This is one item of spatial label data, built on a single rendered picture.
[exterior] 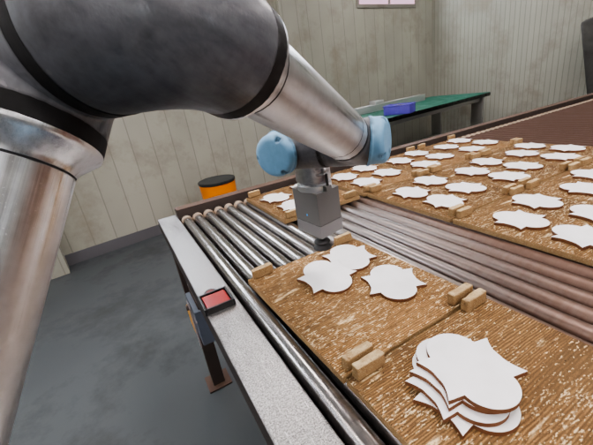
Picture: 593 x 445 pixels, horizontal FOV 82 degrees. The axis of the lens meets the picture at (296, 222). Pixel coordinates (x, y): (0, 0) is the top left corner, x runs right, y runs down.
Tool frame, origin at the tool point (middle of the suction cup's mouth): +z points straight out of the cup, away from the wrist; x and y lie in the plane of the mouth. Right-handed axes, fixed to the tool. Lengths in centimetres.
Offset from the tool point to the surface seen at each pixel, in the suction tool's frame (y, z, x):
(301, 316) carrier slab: -6.7, 8.5, 13.4
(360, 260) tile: -0.8, 8.8, -11.1
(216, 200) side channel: 92, 12, -12
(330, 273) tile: -0.3, 7.9, -1.1
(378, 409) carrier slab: -32.1, 7.4, 18.9
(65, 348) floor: 189, 107, 80
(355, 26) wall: 350, -80, -389
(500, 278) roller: -28.3, 11.2, -27.6
